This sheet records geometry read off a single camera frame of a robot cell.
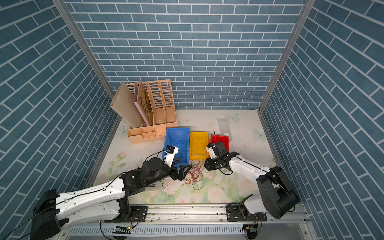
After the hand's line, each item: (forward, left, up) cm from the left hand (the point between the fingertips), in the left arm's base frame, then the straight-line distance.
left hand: (190, 165), depth 71 cm
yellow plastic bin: (+29, -8, -17) cm, 34 cm away
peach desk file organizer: (+58, +24, -5) cm, 63 cm away
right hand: (+7, -10, -16) cm, 20 cm away
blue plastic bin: (+29, +9, -20) cm, 36 cm away
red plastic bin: (+24, -22, -13) cm, 35 cm away
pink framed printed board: (+43, +32, +3) cm, 54 cm away
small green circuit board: (-24, -31, -19) cm, 43 cm away
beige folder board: (+44, +46, -1) cm, 63 cm away
